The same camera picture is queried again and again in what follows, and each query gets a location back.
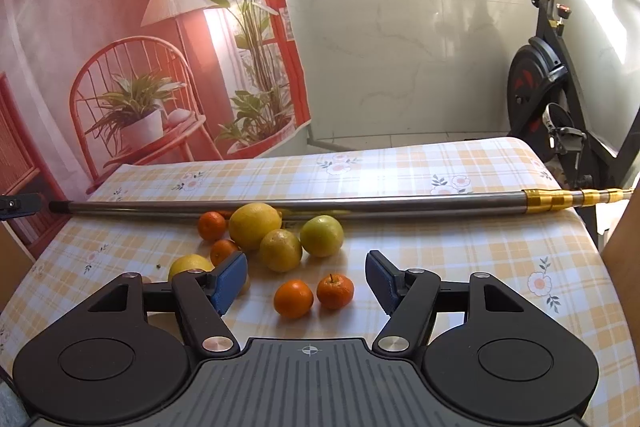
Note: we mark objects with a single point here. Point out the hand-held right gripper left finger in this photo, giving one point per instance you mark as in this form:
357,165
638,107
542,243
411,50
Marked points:
231,282

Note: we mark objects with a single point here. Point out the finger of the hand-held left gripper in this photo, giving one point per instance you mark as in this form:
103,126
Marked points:
20,204

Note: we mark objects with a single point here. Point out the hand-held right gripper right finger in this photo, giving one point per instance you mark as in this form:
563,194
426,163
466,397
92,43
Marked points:
381,281

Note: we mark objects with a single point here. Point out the large yellow lemon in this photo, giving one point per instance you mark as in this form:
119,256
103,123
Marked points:
255,225

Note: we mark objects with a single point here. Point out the small orange tangerine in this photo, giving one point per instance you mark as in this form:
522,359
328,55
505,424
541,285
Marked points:
222,251
212,226

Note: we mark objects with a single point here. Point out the orange tangerine with stem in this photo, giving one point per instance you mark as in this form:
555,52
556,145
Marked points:
335,292

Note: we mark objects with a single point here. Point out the brown cardboard box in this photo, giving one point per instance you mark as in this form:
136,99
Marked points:
10,267
625,257

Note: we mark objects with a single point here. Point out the checked floral tablecloth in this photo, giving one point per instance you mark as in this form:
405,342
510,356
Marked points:
450,257

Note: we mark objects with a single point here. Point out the greenish yellow lemon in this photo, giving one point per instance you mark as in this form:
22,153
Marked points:
322,236

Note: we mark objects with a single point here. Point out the steel pole with gold end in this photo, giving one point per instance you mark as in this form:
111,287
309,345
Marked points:
300,206

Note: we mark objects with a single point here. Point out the grey backdrop stand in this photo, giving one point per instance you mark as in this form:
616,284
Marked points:
321,143

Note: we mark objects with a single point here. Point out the printed room scene backdrop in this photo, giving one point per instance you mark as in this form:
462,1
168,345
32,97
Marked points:
100,7

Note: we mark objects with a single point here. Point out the black exercise bike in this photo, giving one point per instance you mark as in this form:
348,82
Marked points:
531,82

